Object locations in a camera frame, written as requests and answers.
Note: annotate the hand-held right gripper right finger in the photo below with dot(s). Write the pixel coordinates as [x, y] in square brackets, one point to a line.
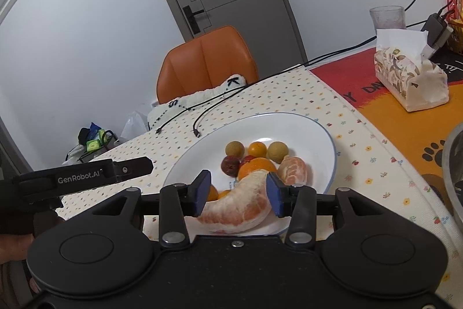
[276, 195]

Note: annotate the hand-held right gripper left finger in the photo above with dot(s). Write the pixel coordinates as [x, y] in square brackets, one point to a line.
[202, 193]

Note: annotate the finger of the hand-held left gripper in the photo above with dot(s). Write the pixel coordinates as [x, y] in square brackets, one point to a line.
[126, 169]

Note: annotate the medium orange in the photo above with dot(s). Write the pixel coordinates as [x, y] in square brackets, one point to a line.
[213, 194]

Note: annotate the small orange kumquat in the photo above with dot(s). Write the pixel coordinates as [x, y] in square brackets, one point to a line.
[257, 149]
[224, 193]

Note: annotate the peeled mandarin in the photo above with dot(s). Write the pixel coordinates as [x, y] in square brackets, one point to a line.
[294, 171]

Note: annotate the large orange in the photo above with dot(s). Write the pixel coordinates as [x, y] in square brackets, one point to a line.
[256, 168]

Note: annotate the peeled pomelo segment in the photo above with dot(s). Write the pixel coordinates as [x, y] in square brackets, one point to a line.
[235, 211]

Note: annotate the dark red jujube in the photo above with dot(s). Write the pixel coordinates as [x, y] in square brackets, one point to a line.
[230, 165]

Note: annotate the brown longan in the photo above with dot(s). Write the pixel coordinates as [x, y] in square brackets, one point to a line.
[277, 151]
[233, 148]

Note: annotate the small red fruit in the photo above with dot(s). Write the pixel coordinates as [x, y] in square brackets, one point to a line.
[247, 160]

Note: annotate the white plate with blue rim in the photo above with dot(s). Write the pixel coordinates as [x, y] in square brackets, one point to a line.
[289, 131]

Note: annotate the person's left hand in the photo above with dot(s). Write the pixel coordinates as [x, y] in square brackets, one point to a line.
[14, 247]

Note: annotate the green packet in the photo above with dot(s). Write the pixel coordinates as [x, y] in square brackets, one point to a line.
[93, 145]

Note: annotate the clear plastic bag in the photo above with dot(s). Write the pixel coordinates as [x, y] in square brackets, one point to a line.
[135, 128]

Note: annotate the black metal rack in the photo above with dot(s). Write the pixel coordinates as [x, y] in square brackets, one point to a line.
[83, 155]

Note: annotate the blue bag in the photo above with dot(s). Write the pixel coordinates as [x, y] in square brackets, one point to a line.
[94, 128]

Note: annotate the white fluffy lettered cushion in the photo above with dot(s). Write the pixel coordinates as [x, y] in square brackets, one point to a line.
[170, 110]

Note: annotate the dotted cream tablecloth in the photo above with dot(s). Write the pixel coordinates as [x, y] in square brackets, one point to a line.
[318, 102]

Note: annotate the orange leather chair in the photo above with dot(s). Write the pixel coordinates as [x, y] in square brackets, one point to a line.
[206, 63]

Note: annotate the red and orange mat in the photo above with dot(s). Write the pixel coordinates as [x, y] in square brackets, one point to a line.
[398, 131]

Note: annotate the floral tissue box cover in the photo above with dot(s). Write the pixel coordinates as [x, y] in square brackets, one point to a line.
[408, 77]

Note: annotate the metal bowl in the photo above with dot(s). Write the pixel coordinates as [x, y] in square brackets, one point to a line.
[454, 167]

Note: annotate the clear glass cup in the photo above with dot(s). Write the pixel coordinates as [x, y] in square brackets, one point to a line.
[387, 19]

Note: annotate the black charger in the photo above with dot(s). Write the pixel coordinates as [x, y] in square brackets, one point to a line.
[436, 28]

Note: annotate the yellow woven basket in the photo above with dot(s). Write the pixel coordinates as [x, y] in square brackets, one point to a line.
[456, 37]

